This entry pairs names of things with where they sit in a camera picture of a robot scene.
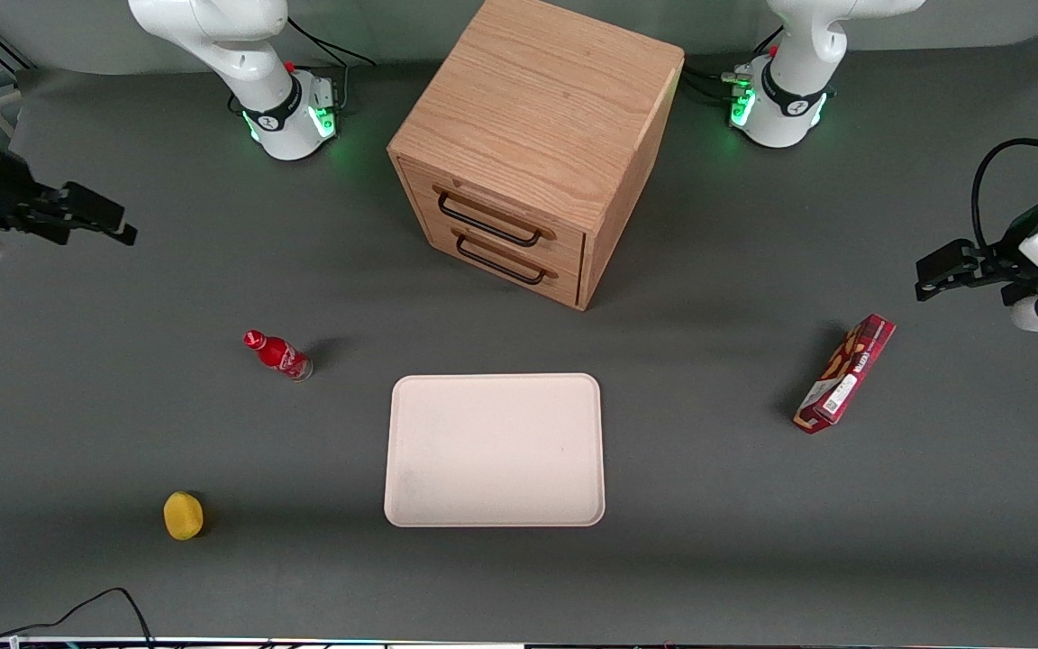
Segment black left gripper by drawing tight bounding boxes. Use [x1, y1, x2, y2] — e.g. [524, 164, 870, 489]
[915, 200, 1038, 306]

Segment wooden drawer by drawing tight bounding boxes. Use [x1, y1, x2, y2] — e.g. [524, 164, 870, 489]
[411, 203, 585, 312]
[397, 158, 587, 273]

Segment oak wooden drawer cabinet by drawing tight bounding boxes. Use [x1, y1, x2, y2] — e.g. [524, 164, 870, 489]
[387, 0, 686, 312]

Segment red snack box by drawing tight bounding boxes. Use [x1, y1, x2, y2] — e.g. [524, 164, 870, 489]
[793, 313, 897, 435]

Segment red soda bottle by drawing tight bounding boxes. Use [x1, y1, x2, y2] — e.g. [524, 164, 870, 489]
[242, 329, 314, 383]

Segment yellow toy lemon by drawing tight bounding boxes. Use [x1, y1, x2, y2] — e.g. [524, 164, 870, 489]
[163, 491, 205, 542]

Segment dark grey table mat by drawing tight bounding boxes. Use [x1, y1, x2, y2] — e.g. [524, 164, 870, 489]
[0, 36, 1038, 643]

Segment beige plastic tray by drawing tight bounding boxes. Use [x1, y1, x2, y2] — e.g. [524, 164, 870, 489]
[383, 372, 606, 528]

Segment black left wrist camera cable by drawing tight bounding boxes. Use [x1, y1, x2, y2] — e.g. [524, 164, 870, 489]
[972, 138, 1038, 258]

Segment black right arm base cable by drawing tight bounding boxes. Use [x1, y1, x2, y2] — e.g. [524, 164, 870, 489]
[287, 16, 378, 114]

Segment black left arm base cables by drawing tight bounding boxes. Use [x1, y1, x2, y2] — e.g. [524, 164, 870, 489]
[679, 27, 786, 109]

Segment thin black floor cable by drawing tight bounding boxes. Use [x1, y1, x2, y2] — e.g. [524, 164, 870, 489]
[0, 588, 155, 649]

